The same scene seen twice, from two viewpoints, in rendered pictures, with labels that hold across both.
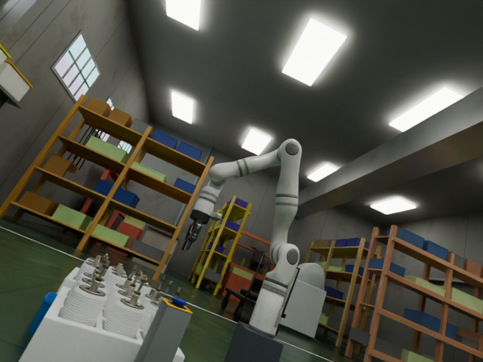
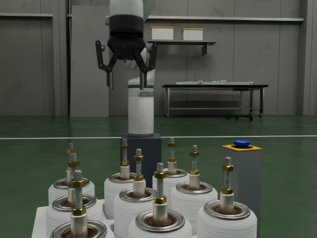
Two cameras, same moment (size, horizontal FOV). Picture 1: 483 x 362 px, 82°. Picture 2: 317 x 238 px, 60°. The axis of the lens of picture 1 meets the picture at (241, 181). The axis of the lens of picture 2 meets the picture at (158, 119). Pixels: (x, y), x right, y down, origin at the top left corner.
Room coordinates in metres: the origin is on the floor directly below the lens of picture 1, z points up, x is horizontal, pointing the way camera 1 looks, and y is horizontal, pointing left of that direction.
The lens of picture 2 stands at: (1.00, 0.72, 0.44)
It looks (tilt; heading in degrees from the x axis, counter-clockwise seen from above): 4 degrees down; 271
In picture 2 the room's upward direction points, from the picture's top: straight up
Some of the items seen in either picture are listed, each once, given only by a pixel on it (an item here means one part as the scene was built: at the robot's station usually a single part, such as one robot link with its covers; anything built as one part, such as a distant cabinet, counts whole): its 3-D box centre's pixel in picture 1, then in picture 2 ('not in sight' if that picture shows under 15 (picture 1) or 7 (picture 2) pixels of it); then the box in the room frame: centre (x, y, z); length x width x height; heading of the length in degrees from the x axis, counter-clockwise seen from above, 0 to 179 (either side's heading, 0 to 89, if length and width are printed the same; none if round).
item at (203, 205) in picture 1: (208, 207); (125, 7); (1.09, 0.08, 0.64); 0.11 x 0.09 x 0.06; 103
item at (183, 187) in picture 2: (131, 304); (194, 187); (0.94, 0.16, 0.25); 0.08 x 0.08 x 0.01
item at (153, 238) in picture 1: (159, 251); not in sight; (7.64, 1.26, 0.40); 2.30 x 0.74 x 0.80; 5
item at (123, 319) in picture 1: (116, 336); (193, 230); (0.94, 0.16, 0.16); 0.10 x 0.10 x 0.18
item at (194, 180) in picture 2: (134, 299); (194, 181); (0.94, 0.16, 0.26); 0.02 x 0.02 x 0.03
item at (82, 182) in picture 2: not in sight; (78, 182); (1.12, 0.36, 0.32); 0.02 x 0.02 x 0.01; 35
